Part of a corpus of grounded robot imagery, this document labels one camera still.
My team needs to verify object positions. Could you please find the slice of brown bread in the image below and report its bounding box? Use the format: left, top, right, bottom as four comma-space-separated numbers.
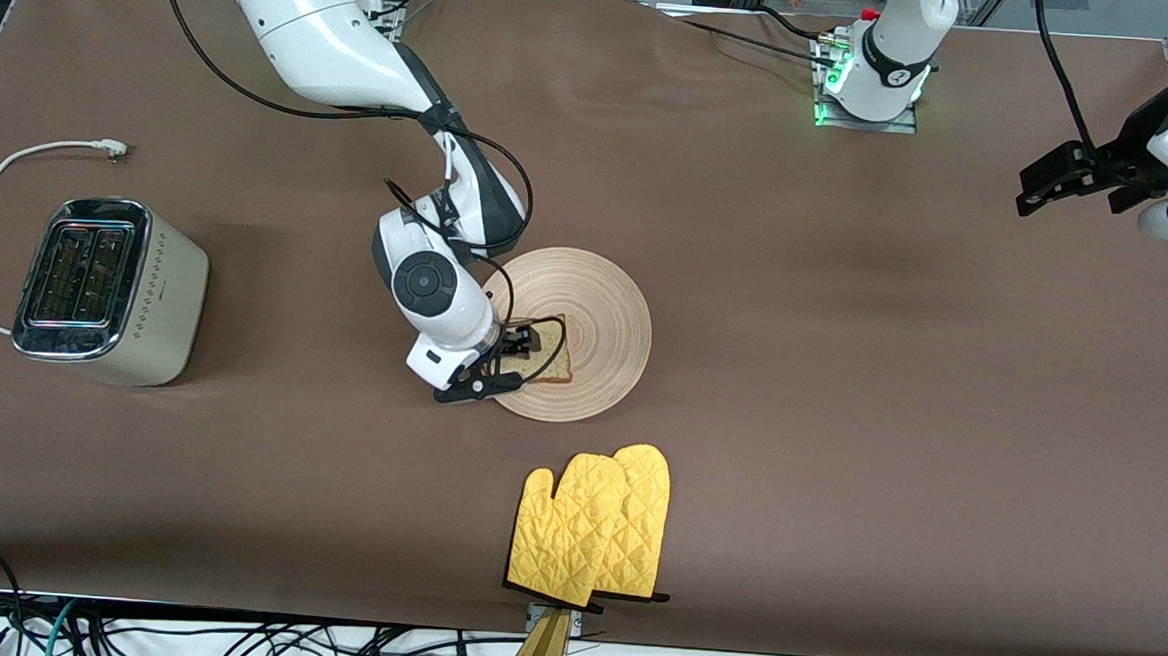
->
496, 311, 577, 386

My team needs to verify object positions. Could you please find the round wooden plate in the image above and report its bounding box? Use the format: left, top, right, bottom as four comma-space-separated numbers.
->
474, 244, 657, 428

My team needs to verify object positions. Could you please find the cream and chrome toaster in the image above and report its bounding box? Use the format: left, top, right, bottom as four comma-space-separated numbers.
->
9, 194, 214, 391

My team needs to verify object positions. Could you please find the yellow quilted oven mitt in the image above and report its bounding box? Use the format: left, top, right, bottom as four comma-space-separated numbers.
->
504, 449, 630, 611
590, 441, 679, 605

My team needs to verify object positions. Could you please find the brown table cover sheet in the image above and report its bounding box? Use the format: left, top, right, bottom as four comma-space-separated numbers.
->
0, 0, 1168, 656

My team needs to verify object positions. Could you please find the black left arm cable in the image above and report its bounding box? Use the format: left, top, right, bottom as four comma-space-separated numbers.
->
1025, 0, 1107, 156

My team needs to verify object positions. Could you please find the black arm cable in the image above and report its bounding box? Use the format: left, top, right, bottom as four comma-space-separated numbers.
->
1025, 0, 1107, 156
140, 0, 584, 385

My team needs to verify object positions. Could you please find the metal stand bracket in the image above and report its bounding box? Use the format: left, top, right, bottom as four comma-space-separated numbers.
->
525, 603, 585, 639

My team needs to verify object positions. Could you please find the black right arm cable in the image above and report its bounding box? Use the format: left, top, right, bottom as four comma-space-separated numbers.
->
140, 0, 584, 385

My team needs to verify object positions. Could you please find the black cable across table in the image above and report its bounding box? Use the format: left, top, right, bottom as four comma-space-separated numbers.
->
648, 0, 842, 67

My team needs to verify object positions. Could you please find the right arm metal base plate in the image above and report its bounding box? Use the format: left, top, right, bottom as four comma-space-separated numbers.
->
354, 0, 409, 40

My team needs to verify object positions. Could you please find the white toaster power cord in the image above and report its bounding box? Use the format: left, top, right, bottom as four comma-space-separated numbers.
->
0, 133, 133, 341

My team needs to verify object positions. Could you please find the teal cable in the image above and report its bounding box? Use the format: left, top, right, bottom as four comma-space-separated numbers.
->
42, 598, 81, 656

